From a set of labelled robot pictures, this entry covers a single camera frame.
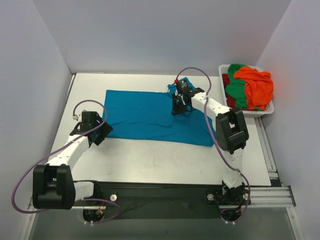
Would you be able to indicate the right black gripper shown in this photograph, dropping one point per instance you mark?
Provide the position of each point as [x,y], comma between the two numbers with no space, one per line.
[178,108]

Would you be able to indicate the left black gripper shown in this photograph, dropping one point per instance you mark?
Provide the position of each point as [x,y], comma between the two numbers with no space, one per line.
[101,133]

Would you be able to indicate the blue t shirt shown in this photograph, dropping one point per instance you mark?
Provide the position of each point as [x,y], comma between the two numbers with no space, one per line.
[144,115]

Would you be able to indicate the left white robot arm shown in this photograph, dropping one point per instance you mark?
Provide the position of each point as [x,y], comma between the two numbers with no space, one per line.
[53,186]

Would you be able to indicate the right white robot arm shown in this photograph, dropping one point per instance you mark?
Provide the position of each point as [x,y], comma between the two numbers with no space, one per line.
[227,126]

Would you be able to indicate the red t shirt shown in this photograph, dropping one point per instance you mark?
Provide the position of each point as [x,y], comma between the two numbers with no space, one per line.
[228,102]

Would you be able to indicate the white plastic laundry basket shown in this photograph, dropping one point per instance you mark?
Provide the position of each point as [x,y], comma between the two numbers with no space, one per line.
[223,69]

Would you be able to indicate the green t shirt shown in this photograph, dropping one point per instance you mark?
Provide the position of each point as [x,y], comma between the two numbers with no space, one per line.
[232,69]

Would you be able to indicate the orange t shirt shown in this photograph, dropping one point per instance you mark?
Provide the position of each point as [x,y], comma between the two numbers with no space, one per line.
[258,87]

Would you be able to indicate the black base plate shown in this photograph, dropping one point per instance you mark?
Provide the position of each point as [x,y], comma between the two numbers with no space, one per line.
[150,201]

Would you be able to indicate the aluminium frame rail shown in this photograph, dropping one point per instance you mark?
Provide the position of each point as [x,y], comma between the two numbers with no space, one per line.
[272,197]

